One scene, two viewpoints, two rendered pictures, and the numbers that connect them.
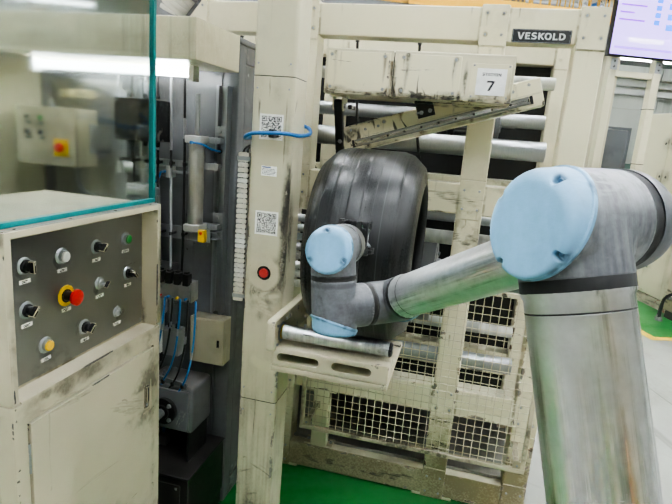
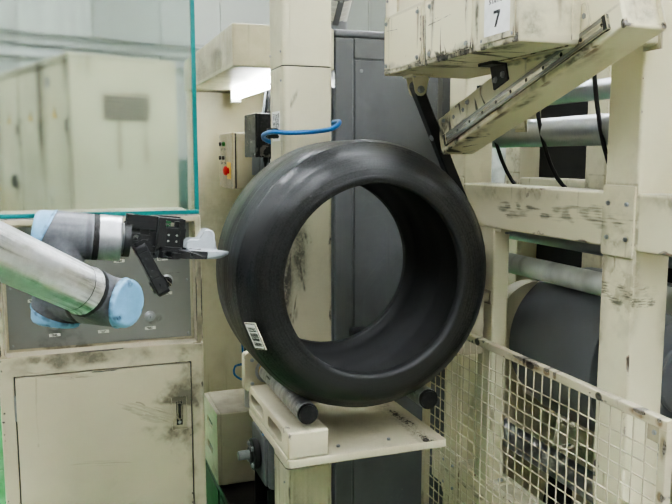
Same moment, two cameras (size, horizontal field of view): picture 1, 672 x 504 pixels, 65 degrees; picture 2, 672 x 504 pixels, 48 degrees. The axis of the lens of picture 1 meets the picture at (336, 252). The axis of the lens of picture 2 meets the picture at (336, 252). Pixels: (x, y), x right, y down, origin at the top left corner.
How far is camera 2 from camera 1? 164 cm
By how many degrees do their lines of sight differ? 56
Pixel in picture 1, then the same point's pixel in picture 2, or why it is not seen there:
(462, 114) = (531, 71)
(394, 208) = (254, 208)
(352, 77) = (398, 49)
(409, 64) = (433, 14)
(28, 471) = (13, 418)
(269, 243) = not seen: hidden behind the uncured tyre
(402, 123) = (482, 100)
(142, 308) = (193, 322)
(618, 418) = not seen: outside the picture
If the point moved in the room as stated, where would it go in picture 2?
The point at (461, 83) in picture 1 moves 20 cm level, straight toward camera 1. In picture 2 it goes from (474, 24) to (382, 17)
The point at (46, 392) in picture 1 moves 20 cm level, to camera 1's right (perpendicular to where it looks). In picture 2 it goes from (34, 358) to (51, 376)
